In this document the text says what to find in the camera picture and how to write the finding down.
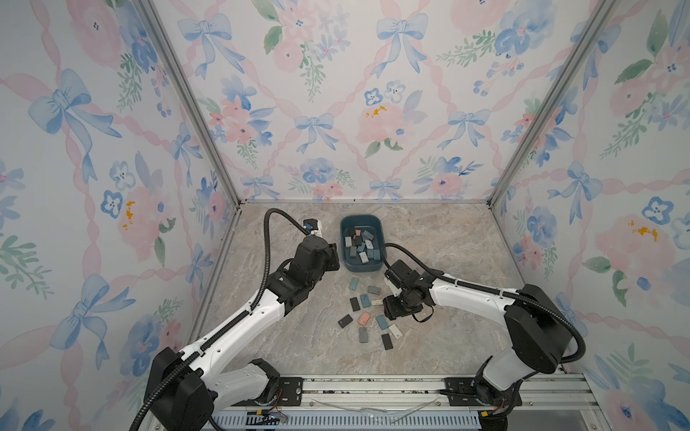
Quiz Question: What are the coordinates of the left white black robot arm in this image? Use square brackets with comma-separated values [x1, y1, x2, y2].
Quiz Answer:
[130, 218, 340, 430]

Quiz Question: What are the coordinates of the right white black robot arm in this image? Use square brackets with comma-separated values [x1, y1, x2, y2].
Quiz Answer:
[383, 242, 586, 417]

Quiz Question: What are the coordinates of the teal eraser lower centre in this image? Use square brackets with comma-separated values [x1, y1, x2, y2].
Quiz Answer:
[376, 315, 389, 330]

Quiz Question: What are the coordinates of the dark teal storage box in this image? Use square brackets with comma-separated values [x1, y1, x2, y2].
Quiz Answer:
[340, 215, 386, 273]

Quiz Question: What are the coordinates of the black eraser bottom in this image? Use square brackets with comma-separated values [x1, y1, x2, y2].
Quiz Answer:
[381, 333, 394, 350]

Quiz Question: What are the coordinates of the pink eraser centre lower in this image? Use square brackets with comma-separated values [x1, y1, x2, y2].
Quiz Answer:
[358, 312, 371, 327]

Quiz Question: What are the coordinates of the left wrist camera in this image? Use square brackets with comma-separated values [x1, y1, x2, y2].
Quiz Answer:
[303, 218, 323, 237]

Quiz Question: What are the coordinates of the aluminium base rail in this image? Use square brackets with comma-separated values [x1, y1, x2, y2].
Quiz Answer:
[141, 372, 599, 431]

